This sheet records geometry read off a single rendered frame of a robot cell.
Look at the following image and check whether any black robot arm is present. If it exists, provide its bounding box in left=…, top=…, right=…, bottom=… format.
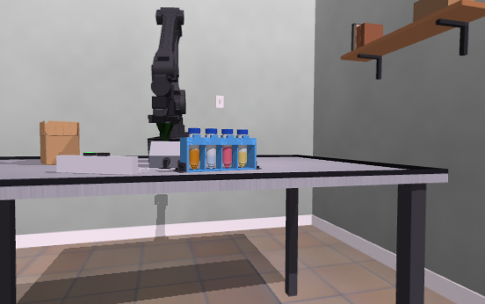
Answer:
left=151, top=7, right=188, bottom=138

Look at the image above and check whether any blue tube rack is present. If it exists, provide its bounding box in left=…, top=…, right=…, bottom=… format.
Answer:
left=180, top=134, right=257, bottom=172

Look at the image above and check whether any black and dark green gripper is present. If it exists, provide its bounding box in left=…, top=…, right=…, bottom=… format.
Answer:
left=148, top=115, right=181, bottom=141

